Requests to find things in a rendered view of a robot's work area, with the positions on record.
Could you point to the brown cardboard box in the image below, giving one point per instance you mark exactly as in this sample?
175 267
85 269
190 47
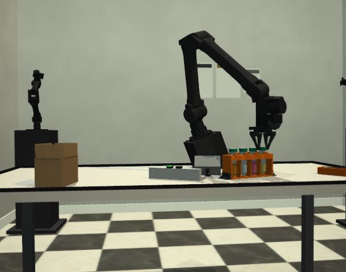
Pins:
56 165

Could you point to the orange digital multimeter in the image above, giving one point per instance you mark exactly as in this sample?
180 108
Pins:
337 171

